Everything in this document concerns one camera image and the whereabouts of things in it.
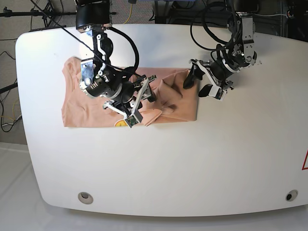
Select left table grommet hole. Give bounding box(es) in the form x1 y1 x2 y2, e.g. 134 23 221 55
77 192 93 205

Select table grommet hole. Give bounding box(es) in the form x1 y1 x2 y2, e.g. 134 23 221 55
285 190 298 202
77 192 93 205

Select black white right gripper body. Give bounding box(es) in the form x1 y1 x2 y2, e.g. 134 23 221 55
103 75 157 118

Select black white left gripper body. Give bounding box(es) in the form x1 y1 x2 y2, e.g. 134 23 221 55
189 59 234 91

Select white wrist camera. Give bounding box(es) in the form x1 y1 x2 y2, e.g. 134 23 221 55
124 110 143 128
208 85 227 101

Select tangled black cables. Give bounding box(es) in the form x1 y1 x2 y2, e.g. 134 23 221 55
148 0 229 27

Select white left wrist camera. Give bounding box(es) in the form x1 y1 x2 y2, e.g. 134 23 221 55
208 85 227 101

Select yellow cable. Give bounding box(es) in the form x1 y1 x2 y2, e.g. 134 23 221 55
123 4 133 25

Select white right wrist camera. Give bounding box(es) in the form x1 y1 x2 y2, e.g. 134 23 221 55
124 110 143 128

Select right table grommet hole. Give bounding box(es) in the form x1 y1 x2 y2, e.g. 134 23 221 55
285 190 298 202

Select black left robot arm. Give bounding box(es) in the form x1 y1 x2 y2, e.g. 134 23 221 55
183 0 259 101

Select peach pink T-shirt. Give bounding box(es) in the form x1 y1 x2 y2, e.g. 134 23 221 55
62 57 198 128

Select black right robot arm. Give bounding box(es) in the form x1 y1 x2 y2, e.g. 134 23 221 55
75 0 156 121

